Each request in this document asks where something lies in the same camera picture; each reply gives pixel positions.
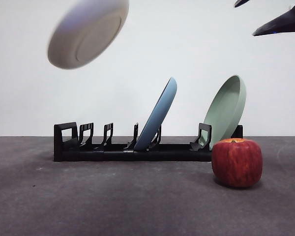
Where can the cream pale yellow plate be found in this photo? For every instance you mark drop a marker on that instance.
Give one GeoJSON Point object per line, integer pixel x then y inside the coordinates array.
{"type": "Point", "coordinates": [71, 44]}

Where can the black plate rack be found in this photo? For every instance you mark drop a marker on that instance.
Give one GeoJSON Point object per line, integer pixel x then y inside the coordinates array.
{"type": "Point", "coordinates": [93, 156]}

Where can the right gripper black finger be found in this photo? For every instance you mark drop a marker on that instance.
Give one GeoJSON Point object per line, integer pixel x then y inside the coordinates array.
{"type": "Point", "coordinates": [287, 23]}
{"type": "Point", "coordinates": [241, 3]}

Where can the red apple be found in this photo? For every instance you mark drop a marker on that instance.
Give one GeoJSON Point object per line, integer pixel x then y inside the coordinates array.
{"type": "Point", "coordinates": [237, 164]}

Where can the blue plate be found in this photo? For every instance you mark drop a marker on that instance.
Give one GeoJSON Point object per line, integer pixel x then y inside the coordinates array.
{"type": "Point", "coordinates": [157, 115]}

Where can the green plate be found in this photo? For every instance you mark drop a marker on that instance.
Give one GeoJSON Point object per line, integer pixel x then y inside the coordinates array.
{"type": "Point", "coordinates": [223, 110]}

